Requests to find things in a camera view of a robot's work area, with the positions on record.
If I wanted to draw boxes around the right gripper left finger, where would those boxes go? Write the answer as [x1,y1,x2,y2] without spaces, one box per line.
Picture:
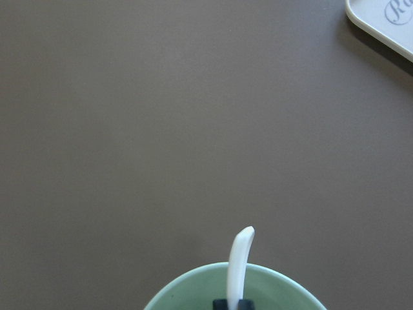
[212,299,228,310]

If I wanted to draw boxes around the mint green bowl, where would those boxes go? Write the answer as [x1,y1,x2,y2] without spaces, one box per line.
[145,262,325,309]

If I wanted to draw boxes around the white ceramic spoon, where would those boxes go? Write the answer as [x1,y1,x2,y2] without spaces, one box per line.
[226,226,255,309]

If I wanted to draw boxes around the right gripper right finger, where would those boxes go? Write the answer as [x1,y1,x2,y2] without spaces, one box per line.
[237,299,254,310]

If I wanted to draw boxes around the cream rabbit tray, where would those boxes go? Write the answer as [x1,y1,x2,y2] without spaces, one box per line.
[345,0,412,61]

